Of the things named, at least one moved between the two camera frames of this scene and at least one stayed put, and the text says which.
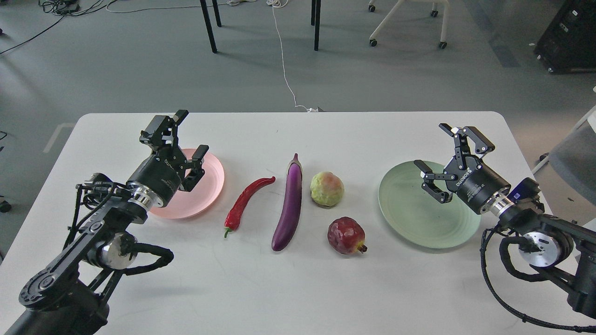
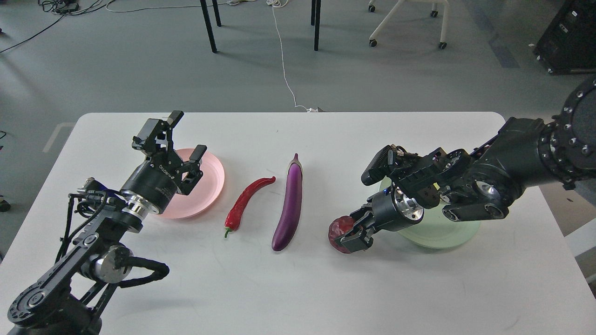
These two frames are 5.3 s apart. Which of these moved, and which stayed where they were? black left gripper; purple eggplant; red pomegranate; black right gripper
Moved: black right gripper
Stayed: red pomegranate; black left gripper; purple eggplant
